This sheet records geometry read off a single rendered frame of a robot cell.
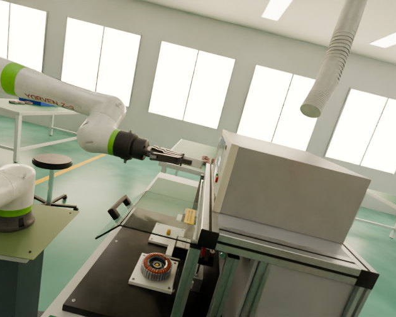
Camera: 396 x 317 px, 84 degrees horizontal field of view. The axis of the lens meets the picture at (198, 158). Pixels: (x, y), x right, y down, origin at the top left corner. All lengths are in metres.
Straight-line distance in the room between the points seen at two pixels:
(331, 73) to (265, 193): 1.55
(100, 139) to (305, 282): 0.71
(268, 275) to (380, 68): 6.23
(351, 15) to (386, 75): 4.48
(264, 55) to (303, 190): 5.12
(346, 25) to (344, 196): 1.73
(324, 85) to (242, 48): 3.80
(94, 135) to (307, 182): 0.65
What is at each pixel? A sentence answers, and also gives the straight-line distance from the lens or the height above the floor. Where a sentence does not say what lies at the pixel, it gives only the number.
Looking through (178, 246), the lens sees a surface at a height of 0.92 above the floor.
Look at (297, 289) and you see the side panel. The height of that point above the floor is 1.01.
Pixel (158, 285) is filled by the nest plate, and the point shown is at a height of 0.78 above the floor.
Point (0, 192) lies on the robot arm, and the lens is 1.01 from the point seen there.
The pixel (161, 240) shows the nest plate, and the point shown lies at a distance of 1.08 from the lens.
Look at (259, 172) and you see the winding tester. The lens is 0.63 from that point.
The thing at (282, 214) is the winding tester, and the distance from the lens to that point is 0.69.
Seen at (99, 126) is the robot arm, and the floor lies 1.25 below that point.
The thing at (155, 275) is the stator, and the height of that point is 0.81.
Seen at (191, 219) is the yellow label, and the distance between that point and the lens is 0.69.
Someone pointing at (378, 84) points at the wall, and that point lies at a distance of 6.61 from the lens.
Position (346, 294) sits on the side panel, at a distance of 0.76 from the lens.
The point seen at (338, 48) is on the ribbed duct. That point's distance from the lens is 2.19.
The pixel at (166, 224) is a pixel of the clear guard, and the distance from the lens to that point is 0.64.
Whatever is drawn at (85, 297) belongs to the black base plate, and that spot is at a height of 0.77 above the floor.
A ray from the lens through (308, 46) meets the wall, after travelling 5.99.
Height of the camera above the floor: 1.39
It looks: 13 degrees down
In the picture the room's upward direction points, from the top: 14 degrees clockwise
